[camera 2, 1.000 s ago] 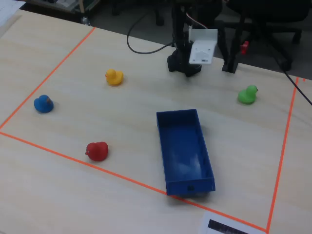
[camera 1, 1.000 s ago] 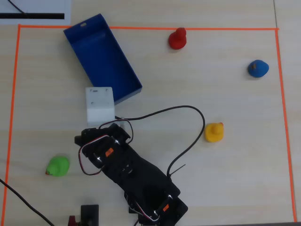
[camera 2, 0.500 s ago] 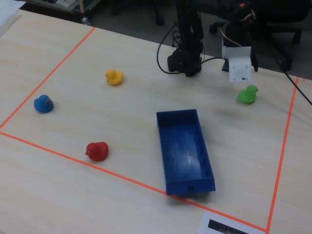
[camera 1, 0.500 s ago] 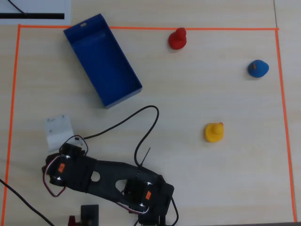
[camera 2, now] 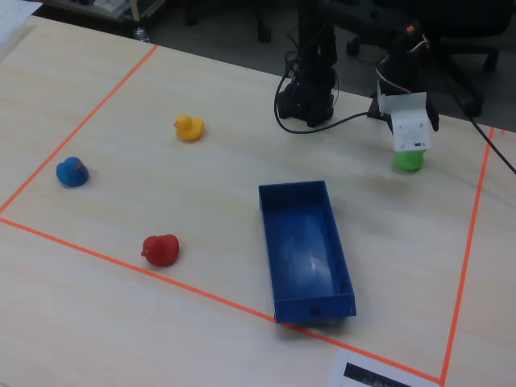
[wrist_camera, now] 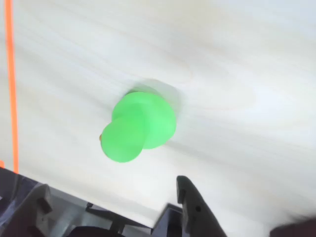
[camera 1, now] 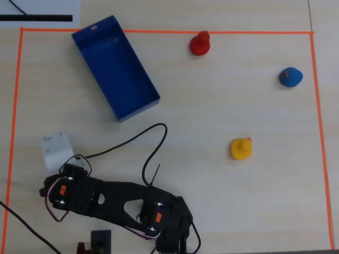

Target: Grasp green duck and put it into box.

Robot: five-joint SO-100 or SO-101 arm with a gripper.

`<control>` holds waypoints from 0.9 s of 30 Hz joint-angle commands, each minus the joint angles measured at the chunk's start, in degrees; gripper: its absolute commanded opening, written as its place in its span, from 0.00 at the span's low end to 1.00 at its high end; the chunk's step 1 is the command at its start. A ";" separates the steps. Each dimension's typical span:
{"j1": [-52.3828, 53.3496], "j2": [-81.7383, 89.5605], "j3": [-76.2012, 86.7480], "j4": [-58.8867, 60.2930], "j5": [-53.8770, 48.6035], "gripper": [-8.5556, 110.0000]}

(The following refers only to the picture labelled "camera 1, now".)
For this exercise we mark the black camera stand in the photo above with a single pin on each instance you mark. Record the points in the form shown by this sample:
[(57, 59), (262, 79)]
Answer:
[(100, 240)]

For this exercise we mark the white paper with black bar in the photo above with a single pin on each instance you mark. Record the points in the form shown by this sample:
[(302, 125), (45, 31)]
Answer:
[(39, 10)]

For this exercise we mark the red rubber duck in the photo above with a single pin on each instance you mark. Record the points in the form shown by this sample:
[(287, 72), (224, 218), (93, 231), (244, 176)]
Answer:
[(200, 45)]

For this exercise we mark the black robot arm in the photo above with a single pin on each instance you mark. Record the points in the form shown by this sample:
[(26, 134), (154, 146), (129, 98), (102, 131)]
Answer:
[(119, 195)]

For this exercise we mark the yellow rubber duck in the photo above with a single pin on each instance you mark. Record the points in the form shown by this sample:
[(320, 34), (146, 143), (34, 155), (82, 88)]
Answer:
[(241, 149)]

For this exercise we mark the orange tape line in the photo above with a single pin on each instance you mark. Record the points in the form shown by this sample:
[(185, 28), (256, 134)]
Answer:
[(13, 132), (321, 132), (238, 32)]

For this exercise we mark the blue rubber duck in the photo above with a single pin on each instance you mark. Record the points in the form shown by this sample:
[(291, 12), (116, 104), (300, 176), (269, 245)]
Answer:
[(290, 77)]

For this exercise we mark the red clamp knob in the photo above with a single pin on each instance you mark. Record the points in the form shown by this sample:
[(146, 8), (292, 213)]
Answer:
[(80, 248)]

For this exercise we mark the blue plastic box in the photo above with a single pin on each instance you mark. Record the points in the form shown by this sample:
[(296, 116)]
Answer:
[(116, 68)]

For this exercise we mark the black zip tie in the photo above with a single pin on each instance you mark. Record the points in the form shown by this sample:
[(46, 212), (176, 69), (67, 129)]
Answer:
[(155, 174)]

